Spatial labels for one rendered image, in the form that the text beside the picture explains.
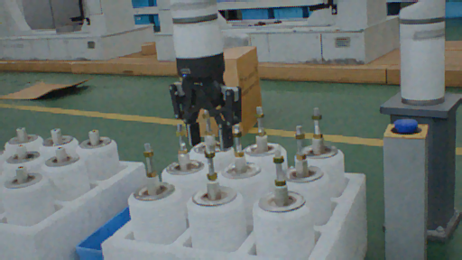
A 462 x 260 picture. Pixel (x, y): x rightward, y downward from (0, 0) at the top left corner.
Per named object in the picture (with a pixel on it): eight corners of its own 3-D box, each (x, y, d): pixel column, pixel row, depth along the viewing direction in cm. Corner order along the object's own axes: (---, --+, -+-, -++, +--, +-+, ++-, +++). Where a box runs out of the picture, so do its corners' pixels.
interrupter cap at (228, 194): (229, 208, 86) (228, 205, 86) (185, 207, 89) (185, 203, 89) (242, 190, 93) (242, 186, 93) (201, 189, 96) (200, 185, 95)
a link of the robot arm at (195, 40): (252, 45, 86) (248, 6, 84) (204, 59, 78) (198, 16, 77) (210, 44, 92) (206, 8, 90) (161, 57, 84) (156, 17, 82)
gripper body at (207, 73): (162, 53, 84) (170, 111, 86) (201, 54, 78) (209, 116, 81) (196, 44, 89) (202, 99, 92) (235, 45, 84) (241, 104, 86)
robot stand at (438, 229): (401, 206, 136) (401, 90, 127) (461, 216, 127) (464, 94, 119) (382, 231, 124) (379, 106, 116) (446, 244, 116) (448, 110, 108)
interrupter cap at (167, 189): (177, 199, 92) (176, 194, 92) (133, 205, 92) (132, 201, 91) (174, 182, 100) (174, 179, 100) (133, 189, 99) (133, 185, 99)
